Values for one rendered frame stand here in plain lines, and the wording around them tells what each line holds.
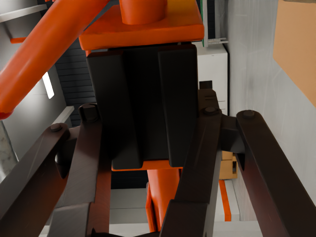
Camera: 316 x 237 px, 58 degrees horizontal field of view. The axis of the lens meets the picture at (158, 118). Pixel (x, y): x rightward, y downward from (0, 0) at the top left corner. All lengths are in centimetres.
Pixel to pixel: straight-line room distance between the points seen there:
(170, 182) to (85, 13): 12
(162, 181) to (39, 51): 11
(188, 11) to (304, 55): 16
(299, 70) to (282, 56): 5
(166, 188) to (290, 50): 20
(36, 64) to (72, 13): 4
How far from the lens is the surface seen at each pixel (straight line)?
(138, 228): 327
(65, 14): 18
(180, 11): 16
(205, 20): 742
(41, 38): 18
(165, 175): 19
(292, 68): 33
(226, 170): 736
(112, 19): 17
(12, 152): 667
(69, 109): 1222
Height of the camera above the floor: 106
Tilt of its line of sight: 7 degrees up
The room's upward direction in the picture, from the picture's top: 94 degrees counter-clockwise
